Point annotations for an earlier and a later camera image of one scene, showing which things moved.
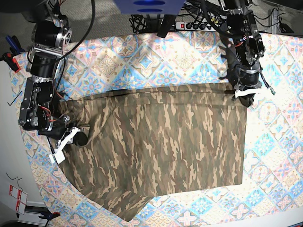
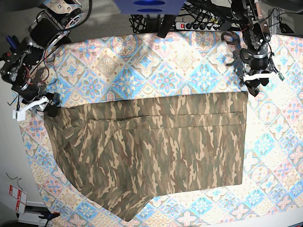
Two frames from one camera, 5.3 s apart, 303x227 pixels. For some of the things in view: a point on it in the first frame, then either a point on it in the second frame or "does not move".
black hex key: x=10 y=105 does not move
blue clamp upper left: x=16 y=48 does not move
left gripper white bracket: x=58 y=155 -> x=20 y=114
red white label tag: x=21 y=197 does not move
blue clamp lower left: x=48 y=216 does not move
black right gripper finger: x=80 y=138 -> x=52 y=110
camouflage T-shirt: x=146 y=143 does not move
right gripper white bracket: x=247 y=99 -> x=253 y=86
